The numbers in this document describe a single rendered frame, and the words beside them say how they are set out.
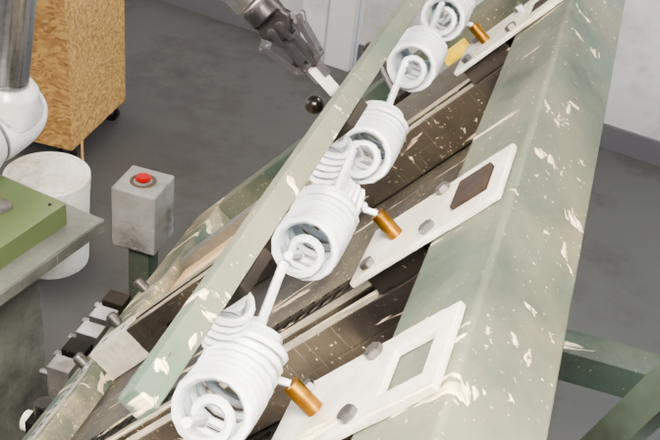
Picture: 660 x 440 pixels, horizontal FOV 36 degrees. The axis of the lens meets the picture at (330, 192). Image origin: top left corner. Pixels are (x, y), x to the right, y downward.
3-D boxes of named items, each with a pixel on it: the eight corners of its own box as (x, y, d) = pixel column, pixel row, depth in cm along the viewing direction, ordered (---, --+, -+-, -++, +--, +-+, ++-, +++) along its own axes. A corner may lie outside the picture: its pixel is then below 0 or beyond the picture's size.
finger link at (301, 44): (280, 20, 201) (285, 16, 200) (318, 61, 203) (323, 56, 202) (273, 27, 198) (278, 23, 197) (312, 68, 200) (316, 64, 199)
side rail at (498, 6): (255, 225, 257) (226, 194, 255) (617, -32, 197) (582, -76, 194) (247, 238, 252) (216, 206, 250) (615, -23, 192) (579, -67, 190)
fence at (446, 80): (199, 263, 235) (188, 250, 235) (519, 34, 183) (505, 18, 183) (191, 275, 231) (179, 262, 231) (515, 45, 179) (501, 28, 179)
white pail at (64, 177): (51, 222, 390) (45, 116, 364) (113, 249, 379) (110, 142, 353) (-8, 262, 366) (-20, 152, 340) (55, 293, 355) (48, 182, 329)
